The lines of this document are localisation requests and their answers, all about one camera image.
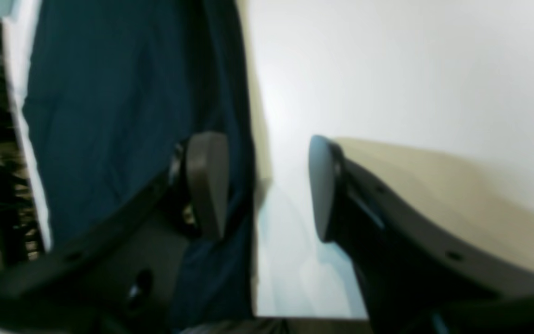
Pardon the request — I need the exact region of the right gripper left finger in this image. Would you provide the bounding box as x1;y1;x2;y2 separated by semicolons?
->
0;132;229;334

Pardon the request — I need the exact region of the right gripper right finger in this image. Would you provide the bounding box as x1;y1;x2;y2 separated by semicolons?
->
309;135;534;334

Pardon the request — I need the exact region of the black T-shirt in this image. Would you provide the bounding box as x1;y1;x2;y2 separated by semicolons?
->
23;0;255;329

